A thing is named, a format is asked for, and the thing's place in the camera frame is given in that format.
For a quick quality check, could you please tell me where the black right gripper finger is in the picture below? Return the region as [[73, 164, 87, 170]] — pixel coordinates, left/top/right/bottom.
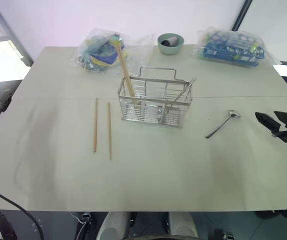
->
[[254, 111, 282, 135], [273, 110, 287, 126]]

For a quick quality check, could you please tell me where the metal spoon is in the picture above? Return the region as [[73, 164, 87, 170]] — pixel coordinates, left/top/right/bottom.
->
[[204, 109, 242, 139], [164, 76, 197, 118]]

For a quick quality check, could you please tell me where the plastic bag with blue trays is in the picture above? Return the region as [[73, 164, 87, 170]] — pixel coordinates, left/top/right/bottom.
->
[[195, 25, 282, 69]]

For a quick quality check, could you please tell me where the pale green bowl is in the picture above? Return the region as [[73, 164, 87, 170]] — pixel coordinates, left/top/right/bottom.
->
[[157, 33, 186, 56]]

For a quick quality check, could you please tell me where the grey and black roll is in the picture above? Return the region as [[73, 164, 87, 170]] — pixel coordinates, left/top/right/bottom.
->
[[161, 36, 179, 48]]

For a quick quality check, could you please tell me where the white rounded shell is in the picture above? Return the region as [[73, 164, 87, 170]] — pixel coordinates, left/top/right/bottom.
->
[[167, 211, 200, 237], [97, 211, 132, 240]]

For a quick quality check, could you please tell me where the wooden chopstick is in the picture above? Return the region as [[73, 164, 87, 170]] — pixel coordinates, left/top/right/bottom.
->
[[92, 97, 99, 154], [117, 44, 141, 110], [115, 44, 139, 110], [107, 102, 113, 161]]

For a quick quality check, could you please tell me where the plastic bag with colourful items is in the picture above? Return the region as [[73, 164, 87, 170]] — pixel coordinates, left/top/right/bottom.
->
[[69, 26, 157, 75]]

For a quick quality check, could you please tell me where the dark board frame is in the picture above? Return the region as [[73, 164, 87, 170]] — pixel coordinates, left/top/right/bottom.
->
[[231, 0, 255, 32]]

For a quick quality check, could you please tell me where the metal wire cutlery basket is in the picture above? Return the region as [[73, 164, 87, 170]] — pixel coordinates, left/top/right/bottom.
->
[[117, 66, 197, 129]]

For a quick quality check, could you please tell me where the thin white cable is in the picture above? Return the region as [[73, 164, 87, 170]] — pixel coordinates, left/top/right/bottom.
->
[[70, 211, 88, 240]]

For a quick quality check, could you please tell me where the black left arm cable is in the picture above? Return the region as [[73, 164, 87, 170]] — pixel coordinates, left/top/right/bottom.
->
[[0, 185, 45, 240]]

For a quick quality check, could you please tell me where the grey metal frame post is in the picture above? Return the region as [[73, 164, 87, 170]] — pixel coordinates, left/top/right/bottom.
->
[[0, 0, 35, 67]]

